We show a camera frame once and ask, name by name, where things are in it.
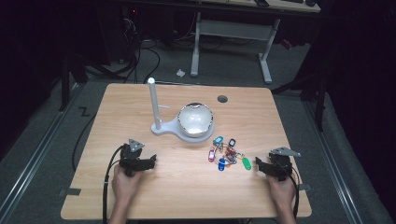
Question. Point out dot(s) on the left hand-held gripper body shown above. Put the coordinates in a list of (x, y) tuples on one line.
[(130, 159)]

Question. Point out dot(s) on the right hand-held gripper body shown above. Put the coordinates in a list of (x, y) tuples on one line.
[(281, 163)]

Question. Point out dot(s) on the person's right hand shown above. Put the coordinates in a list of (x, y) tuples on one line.
[(281, 191)]

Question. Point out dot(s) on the person's left hand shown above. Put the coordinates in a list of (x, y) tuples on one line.
[(124, 186)]

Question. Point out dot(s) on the pile of coloured key tags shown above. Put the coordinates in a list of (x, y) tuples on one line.
[(229, 154)]

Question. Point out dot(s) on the grey tape strip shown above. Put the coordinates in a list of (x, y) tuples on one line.
[(70, 192), (305, 187)]

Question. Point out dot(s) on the white stand with pole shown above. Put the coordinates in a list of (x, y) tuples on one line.
[(154, 102)]

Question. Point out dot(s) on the shiny silver bowl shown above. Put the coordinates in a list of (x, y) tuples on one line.
[(195, 120)]

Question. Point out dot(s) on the black metal stand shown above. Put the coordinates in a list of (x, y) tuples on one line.
[(320, 102), (65, 87)]

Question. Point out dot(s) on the crumpled white paper scrap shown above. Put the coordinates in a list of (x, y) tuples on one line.
[(180, 73)]

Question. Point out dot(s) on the white-framed desk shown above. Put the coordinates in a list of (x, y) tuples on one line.
[(233, 30)]

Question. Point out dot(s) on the metal floor rail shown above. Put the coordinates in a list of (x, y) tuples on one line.
[(34, 158), (334, 161)]

